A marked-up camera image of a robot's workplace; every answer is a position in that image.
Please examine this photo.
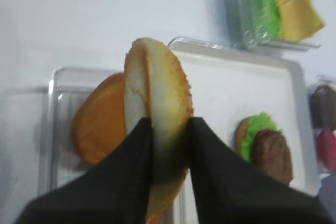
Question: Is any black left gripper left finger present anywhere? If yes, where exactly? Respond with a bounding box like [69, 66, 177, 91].
[15, 118, 152, 223]

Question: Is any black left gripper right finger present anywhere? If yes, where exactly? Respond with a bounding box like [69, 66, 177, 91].
[188, 118, 334, 223]

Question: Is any sesame bun top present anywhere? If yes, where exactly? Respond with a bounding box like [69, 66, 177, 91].
[123, 37, 194, 216]

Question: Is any clear lettuce cheese container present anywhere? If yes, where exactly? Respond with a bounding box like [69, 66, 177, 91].
[205, 0, 321, 51]

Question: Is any yellow cheese slice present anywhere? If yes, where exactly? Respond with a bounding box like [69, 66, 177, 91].
[277, 0, 325, 42]

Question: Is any brown patty on tray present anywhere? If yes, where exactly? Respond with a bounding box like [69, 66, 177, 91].
[251, 130, 293, 185]

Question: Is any bottom bun on tray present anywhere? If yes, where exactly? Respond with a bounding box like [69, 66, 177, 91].
[235, 117, 250, 157]

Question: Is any plain orange bottom bun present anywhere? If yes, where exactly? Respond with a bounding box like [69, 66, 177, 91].
[70, 72, 125, 165]

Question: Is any green lettuce on tray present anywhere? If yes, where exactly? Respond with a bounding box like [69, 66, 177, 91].
[241, 112, 278, 163]

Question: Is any white serving tray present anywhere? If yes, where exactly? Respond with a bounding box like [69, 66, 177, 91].
[167, 36, 321, 224]

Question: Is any red tomato slice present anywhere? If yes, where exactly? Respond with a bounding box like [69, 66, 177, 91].
[316, 129, 335, 173]

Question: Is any clear plastic bun container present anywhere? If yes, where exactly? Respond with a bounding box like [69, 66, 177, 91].
[47, 68, 119, 190]

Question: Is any brown meat patty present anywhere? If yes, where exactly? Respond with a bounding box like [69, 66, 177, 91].
[310, 85, 335, 131]

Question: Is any clear patty tomato container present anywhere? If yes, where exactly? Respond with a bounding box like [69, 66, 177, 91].
[308, 74, 335, 174]

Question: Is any green lettuce leaf in container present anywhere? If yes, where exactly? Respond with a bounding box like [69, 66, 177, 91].
[238, 0, 282, 44]

